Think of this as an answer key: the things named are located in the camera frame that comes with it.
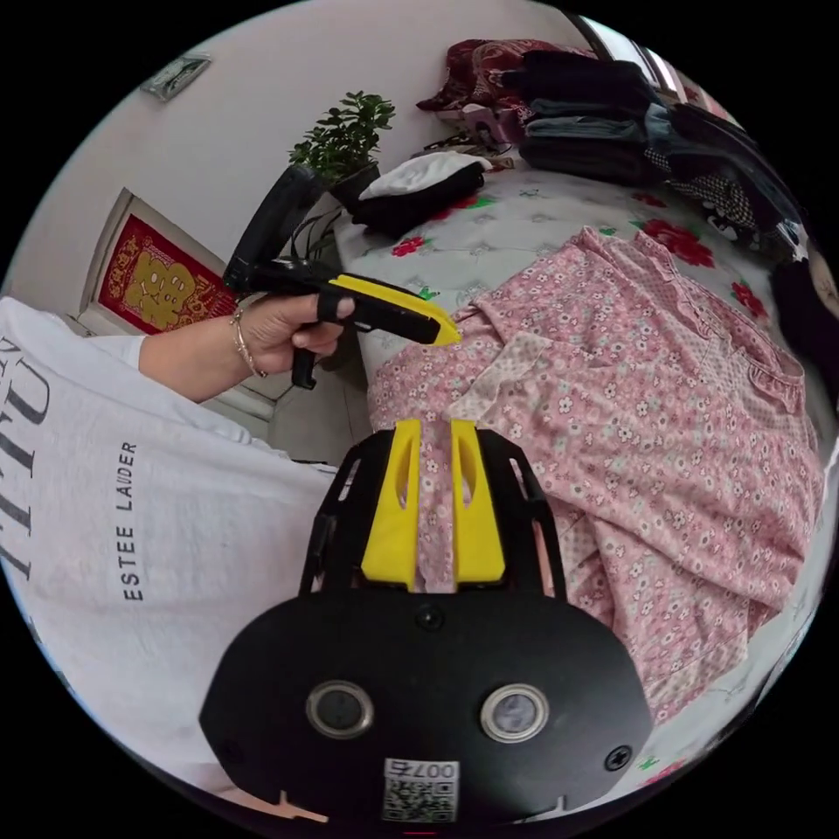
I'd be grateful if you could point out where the bed with floral quilt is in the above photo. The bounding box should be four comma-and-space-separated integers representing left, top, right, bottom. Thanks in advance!
332, 156, 837, 798

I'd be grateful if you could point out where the folded black and white garment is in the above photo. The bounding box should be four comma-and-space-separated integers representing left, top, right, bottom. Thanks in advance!
350, 151, 494, 239

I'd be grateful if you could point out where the red and gold framed picture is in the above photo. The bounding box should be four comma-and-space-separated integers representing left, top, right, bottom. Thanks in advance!
77, 187, 245, 336

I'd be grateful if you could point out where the pile of clothes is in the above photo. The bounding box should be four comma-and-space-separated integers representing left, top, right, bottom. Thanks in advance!
500, 48, 817, 263

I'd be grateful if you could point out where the person's left forearm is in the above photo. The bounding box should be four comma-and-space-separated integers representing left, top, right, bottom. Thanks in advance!
135, 308, 265, 405

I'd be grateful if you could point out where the person's body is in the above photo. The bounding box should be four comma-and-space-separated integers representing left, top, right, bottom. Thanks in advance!
0, 295, 368, 811

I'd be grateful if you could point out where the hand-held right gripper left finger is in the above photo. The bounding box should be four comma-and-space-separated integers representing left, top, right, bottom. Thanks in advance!
360, 419, 422, 592

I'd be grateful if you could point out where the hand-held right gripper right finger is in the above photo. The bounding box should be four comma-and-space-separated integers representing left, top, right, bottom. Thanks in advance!
450, 419, 507, 586

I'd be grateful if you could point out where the pink floral jacket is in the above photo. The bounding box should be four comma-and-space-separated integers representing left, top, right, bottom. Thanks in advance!
365, 225, 826, 724

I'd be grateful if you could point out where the person's left hand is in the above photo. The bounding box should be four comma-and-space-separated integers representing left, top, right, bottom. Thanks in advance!
243, 295, 359, 379

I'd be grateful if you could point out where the potted green plant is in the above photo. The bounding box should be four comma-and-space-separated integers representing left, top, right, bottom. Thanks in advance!
287, 91, 399, 215

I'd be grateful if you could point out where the dark red patterned pillow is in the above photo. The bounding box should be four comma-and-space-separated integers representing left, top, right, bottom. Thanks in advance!
415, 38, 593, 114

